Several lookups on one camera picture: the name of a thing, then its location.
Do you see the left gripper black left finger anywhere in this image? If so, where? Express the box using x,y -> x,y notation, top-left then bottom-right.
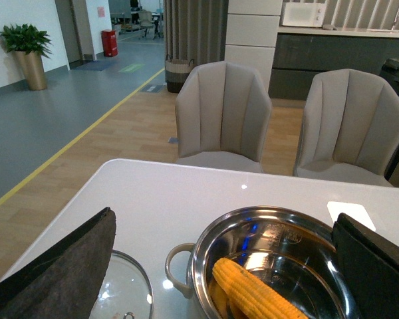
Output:
0,207 -> 116,318

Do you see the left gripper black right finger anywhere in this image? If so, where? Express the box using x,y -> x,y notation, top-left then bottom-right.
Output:
332,213 -> 399,318

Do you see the glass pot lid with knob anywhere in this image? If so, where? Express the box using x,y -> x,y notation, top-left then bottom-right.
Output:
90,251 -> 154,318

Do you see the yellow corn cob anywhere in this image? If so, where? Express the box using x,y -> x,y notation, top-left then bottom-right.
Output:
212,258 -> 307,318

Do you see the cream electric cooking pot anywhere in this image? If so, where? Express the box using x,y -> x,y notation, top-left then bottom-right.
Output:
165,206 -> 361,318

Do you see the gold plant pot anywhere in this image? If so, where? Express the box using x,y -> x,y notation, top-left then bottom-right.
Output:
14,51 -> 47,90

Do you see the beige chair on right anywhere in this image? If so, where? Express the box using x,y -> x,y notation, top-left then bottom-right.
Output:
293,69 -> 399,187

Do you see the beige chair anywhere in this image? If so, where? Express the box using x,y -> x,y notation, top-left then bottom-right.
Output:
175,61 -> 272,173
293,69 -> 399,187

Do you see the beige chair on left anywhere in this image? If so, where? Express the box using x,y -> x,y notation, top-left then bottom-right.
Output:
175,61 -> 272,173

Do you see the dark kitchen counter cabinet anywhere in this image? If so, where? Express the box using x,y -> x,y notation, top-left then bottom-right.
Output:
269,32 -> 399,100

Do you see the woven laundry basket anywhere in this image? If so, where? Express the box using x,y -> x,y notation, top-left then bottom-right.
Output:
165,54 -> 195,93

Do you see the green potted plant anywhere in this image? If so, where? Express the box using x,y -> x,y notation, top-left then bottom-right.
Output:
0,24 -> 51,58

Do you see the red bin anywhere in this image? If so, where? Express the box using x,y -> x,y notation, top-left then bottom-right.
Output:
101,29 -> 118,57

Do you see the white microwave oven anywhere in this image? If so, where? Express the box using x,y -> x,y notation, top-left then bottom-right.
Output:
281,2 -> 327,28

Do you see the white pillar cabinet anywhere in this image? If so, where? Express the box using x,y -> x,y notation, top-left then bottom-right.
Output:
224,0 -> 283,90

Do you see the grey office chair far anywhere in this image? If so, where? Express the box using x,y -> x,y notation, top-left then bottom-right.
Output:
138,10 -> 154,37

